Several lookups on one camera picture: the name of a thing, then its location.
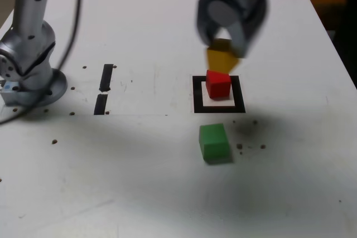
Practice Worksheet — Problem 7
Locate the black tape strip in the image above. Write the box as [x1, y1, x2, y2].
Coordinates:
[93, 64, 114, 116]

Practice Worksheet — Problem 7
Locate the black tape square outline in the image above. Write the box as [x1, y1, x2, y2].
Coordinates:
[191, 75, 247, 114]

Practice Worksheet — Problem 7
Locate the yellow cube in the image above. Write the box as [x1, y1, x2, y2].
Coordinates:
[206, 38, 241, 74]

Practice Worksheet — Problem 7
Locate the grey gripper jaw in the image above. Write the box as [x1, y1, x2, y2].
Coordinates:
[208, 0, 271, 60]
[196, 0, 221, 48]

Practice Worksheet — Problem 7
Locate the green cube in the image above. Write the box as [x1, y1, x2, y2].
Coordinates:
[198, 123, 234, 166]

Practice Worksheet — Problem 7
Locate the red cube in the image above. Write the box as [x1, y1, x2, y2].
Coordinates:
[205, 70, 232, 100]

